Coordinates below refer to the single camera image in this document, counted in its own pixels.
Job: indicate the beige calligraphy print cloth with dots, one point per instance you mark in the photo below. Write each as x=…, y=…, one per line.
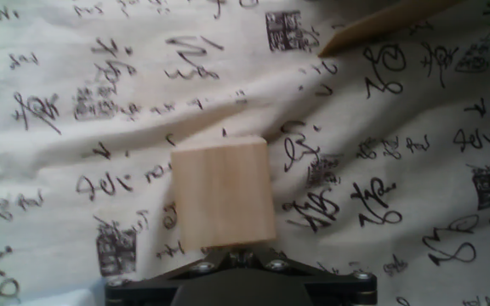
x=100, y=127

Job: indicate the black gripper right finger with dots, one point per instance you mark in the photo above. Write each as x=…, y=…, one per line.
x=343, y=291

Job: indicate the light wooden cube block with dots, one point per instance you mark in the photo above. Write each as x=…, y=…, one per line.
x=223, y=195

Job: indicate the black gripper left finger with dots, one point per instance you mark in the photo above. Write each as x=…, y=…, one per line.
x=143, y=291

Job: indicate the wooden picture frame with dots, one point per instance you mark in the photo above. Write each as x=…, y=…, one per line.
x=389, y=21

